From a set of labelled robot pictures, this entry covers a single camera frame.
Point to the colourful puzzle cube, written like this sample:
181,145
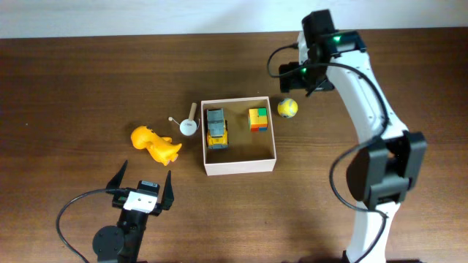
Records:
258,119

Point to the white rattle drum toy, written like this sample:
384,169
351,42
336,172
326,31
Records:
188,126

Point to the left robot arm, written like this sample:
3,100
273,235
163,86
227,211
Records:
121,242

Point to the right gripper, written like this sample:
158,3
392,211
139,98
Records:
289,79

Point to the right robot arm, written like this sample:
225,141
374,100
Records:
388,157

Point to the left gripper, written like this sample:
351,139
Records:
167,198

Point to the pink cardboard box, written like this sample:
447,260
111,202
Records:
248,151

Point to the yellow ball with eyes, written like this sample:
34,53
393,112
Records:
287,108

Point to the yellow grey toy truck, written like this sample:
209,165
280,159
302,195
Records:
217,133

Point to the orange toy dinosaur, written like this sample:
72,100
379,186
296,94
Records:
161,149

